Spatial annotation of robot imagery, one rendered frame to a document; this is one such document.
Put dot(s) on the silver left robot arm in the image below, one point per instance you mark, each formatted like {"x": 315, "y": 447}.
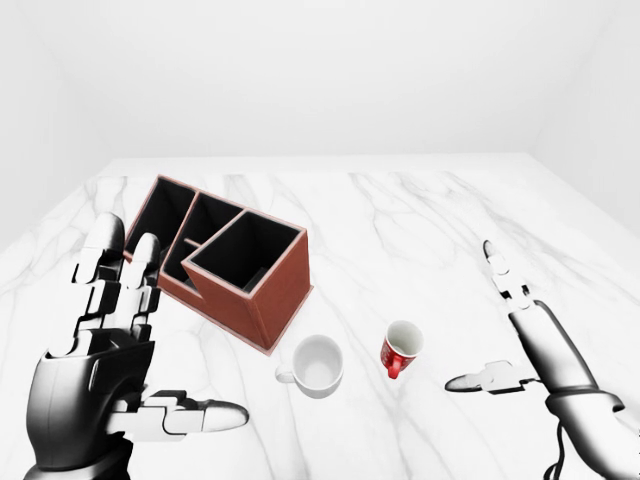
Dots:
{"x": 85, "y": 467}

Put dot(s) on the white mug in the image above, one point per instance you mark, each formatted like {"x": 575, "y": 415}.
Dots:
{"x": 317, "y": 367}

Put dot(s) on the red-brown desk caddy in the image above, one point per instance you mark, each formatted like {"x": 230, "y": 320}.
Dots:
{"x": 235, "y": 265}

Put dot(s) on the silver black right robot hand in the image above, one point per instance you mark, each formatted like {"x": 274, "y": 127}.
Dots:
{"x": 550, "y": 345}

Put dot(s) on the red mug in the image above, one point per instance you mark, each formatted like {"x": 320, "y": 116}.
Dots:
{"x": 397, "y": 350}

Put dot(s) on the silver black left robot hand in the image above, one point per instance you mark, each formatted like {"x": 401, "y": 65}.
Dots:
{"x": 75, "y": 395}

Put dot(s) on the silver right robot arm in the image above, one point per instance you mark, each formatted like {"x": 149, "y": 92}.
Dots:
{"x": 595, "y": 435}

